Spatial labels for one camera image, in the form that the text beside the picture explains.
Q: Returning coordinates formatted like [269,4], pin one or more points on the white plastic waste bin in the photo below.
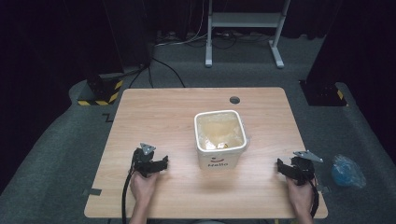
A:
[219,158]

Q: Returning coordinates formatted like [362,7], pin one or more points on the clear plastic liner bag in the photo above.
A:
[219,129]

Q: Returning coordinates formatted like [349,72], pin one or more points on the grey tape strip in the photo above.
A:
[92,192]
[323,188]

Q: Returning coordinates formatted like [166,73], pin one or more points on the crumpled white paper wad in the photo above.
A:
[211,145]

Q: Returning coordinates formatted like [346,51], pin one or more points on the yellow wrapper scrap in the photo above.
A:
[223,145]

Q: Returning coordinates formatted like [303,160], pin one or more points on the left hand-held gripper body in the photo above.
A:
[145,161]

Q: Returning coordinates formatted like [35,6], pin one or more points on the blue plastic bag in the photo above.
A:
[345,172]

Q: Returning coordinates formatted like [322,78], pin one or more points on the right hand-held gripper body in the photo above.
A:
[302,169]

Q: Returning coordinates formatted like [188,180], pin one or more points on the person's right hand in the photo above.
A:
[301,196]

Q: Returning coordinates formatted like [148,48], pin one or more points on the person's left hand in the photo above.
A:
[144,188]

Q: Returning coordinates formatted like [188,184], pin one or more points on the black base with hazard stripes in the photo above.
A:
[323,93]
[101,90]

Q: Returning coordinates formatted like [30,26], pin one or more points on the white metal stand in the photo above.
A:
[246,19]

